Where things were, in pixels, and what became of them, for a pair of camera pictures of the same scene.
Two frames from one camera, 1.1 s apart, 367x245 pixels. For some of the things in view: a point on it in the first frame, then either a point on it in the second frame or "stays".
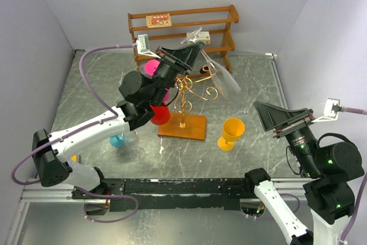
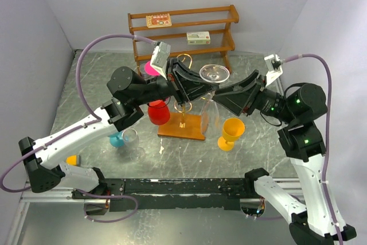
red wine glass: x=162 y=115 stays
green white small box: x=204 y=37 stays
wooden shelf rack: x=212 y=26 stays
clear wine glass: x=131 y=142 stays
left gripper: x=184 y=58 to x=192 y=86
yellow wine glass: x=233 y=128 stays
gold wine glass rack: x=184 y=125 stays
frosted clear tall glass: x=225 y=84 to x=211 y=74
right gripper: x=271 y=116 to x=239 y=97
